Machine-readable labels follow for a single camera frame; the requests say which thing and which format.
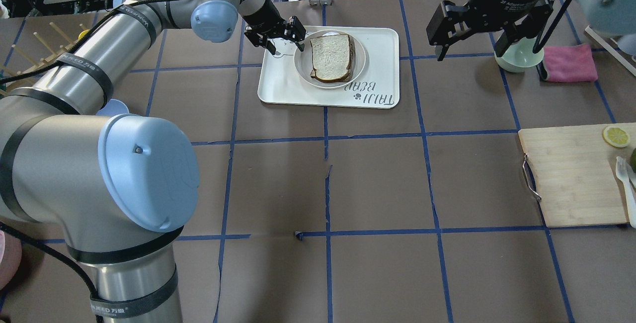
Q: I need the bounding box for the white plastic fork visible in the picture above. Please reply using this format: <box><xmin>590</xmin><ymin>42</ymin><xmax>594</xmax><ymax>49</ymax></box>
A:
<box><xmin>615</xmin><ymin>157</ymin><xmax>636</xmax><ymax>228</ymax></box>

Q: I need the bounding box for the wooden mug rack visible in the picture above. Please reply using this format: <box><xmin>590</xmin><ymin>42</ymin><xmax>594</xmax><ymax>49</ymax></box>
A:
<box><xmin>1</xmin><ymin>19</ymin><xmax>90</xmax><ymax>78</ymax></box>

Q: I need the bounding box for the round cream plate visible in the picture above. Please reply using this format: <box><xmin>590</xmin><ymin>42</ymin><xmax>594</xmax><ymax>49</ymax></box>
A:
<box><xmin>293</xmin><ymin>29</ymin><xmax>367</xmax><ymax>89</ymax></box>

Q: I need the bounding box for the lemon half slice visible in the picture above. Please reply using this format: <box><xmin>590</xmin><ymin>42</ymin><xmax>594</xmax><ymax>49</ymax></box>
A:
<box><xmin>602</xmin><ymin>125</ymin><xmax>631</xmax><ymax>148</ymax></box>

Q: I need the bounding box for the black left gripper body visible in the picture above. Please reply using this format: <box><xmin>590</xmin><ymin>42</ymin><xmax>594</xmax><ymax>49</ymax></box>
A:
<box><xmin>240</xmin><ymin>0</ymin><xmax>286</xmax><ymax>38</ymax></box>

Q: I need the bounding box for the wooden cutting board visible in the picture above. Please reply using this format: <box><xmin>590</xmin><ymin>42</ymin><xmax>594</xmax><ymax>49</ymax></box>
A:
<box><xmin>518</xmin><ymin>122</ymin><xmax>635</xmax><ymax>228</ymax></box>

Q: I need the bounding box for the bread slice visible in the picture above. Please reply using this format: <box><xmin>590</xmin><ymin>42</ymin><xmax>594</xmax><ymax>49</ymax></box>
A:
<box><xmin>310</xmin><ymin>34</ymin><xmax>356</xmax><ymax>83</ymax></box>

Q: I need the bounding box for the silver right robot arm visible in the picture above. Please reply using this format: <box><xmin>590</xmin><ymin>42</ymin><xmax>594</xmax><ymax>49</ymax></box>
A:
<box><xmin>426</xmin><ymin>0</ymin><xmax>636</xmax><ymax>61</ymax></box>

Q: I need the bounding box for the pink cloth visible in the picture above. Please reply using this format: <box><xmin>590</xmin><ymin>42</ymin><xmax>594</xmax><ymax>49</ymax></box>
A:
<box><xmin>536</xmin><ymin>44</ymin><xmax>598</xmax><ymax>83</ymax></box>

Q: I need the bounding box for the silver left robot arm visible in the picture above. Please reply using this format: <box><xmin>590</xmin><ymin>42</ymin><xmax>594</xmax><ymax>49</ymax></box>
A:
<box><xmin>0</xmin><ymin>0</ymin><xmax>306</xmax><ymax>323</ymax></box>

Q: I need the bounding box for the yellow mug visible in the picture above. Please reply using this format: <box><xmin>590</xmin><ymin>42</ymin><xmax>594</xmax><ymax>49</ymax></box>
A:
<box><xmin>78</xmin><ymin>29</ymin><xmax>91</xmax><ymax>42</ymax></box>

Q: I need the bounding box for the white wire cup rack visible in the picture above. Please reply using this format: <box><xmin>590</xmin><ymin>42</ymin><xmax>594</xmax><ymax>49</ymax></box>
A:
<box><xmin>585</xmin><ymin>26</ymin><xmax>636</xmax><ymax>77</ymax></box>

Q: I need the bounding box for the green avocado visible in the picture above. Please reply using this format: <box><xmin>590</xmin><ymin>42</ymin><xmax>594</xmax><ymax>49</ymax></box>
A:
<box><xmin>628</xmin><ymin>148</ymin><xmax>636</xmax><ymax>172</ymax></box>

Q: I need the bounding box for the cream bear tray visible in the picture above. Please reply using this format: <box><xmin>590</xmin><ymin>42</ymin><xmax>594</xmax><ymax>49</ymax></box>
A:
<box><xmin>257</xmin><ymin>26</ymin><xmax>400</xmax><ymax>109</ymax></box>

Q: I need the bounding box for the blue bowl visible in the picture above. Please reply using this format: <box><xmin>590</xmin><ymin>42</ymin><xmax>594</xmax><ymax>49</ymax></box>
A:
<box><xmin>96</xmin><ymin>98</ymin><xmax>130</xmax><ymax>117</ymax></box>

